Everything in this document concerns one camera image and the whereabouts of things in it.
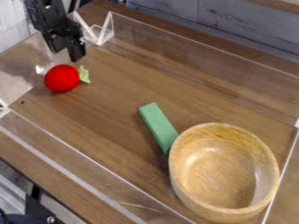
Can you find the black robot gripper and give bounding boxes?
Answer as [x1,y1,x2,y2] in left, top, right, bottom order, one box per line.
[24,0,87,62]

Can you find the red plush tomato toy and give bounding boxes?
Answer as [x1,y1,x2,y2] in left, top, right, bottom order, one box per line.
[44,64,91,93]

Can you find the green rectangular block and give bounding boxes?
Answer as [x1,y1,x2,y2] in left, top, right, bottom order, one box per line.
[138,102,179,155]

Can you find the clear acrylic tray walls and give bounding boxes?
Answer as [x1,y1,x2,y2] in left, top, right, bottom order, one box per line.
[0,10,299,224]

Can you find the wooden bowl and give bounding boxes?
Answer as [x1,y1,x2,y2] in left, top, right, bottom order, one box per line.
[169,122,281,223]

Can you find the clear acrylic corner bracket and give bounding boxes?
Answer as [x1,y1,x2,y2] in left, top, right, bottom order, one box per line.
[72,11,115,46]

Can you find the black metal frame clamp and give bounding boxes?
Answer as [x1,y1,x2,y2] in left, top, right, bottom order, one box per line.
[0,185,66,224]

